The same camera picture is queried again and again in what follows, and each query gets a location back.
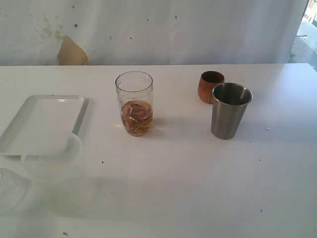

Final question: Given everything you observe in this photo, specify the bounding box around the wooden cup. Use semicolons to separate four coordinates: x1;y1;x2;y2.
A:
198;71;224;104

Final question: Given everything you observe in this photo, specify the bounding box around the clear plastic shaker cup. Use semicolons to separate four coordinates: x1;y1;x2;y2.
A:
115;71;153;137

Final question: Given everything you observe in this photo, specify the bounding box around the white rectangular tray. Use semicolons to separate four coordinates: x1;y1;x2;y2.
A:
0;95;89;156

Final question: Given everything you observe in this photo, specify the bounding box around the translucent plastic container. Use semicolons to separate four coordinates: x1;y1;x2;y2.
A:
21;132;88;217

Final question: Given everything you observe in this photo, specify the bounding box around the stainless steel cup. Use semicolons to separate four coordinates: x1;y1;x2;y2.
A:
211;82;253;140

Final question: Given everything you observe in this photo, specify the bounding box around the clear plastic lid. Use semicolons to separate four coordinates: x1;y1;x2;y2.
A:
0;168;32;215

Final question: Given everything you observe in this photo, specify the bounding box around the brown food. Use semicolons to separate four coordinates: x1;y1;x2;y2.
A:
121;100;153;136

